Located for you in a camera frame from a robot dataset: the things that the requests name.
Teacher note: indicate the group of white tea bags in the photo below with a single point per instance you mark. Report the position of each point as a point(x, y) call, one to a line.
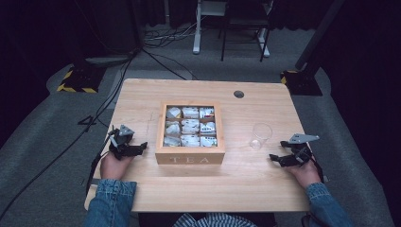
point(190, 126)

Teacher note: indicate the yellow-black striped stand base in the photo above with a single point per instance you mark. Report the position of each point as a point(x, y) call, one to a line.
point(78, 80)
point(301, 82)

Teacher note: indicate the black metal chair frame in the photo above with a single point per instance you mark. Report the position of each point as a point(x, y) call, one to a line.
point(242, 22)

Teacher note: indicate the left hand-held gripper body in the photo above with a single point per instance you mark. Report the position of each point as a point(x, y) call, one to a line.
point(120, 138)

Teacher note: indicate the wooden tea box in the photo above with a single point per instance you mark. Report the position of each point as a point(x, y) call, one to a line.
point(190, 156)

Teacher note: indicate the person's striped shirt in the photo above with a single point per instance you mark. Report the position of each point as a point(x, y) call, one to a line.
point(214, 221)

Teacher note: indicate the black slanted stand pole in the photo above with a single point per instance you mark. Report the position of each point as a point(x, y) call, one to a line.
point(318, 34)

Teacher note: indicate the person's left hand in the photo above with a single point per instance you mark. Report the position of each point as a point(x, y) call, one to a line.
point(113, 167)

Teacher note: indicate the grey round table grommet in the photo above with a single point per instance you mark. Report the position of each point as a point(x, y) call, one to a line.
point(238, 94)

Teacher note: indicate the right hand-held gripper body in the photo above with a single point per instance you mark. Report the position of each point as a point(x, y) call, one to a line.
point(301, 151)

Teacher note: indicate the person's right hand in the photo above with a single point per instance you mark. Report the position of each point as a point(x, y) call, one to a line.
point(304, 175)

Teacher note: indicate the clear glass cup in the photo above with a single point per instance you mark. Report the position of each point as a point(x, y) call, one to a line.
point(261, 134)

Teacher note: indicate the white desk frame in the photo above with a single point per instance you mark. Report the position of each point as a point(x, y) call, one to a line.
point(197, 34)

